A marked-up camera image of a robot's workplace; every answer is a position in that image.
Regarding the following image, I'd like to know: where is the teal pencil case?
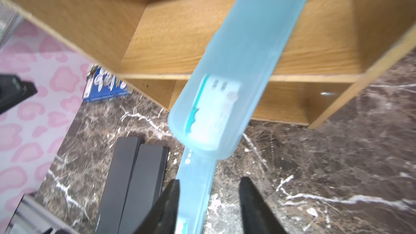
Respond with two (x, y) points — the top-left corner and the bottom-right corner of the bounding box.
(168, 0), (307, 160)
(175, 147), (217, 234)

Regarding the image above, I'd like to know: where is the aluminium front rail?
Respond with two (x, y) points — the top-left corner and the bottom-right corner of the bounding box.
(4, 195), (79, 234)

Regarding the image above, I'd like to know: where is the black pencil case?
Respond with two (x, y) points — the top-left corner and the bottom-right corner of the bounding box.
(118, 144), (169, 234)
(94, 137), (144, 234)

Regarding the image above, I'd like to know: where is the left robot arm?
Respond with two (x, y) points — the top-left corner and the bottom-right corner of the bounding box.
(1, 74), (38, 114)

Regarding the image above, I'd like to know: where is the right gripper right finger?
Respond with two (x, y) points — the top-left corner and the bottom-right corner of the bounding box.
(239, 177), (287, 234)

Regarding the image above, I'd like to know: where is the blue comic book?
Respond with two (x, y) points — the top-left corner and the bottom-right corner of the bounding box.
(82, 65), (133, 102)

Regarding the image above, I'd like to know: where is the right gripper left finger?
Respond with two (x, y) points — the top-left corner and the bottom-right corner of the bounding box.
(133, 179), (180, 234)

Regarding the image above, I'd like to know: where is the wooden three-tier shelf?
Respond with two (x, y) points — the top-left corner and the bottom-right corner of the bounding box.
(1, 0), (416, 128)

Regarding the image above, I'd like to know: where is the white mesh side basket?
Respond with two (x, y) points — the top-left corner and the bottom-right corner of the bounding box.
(0, 2), (24, 48)

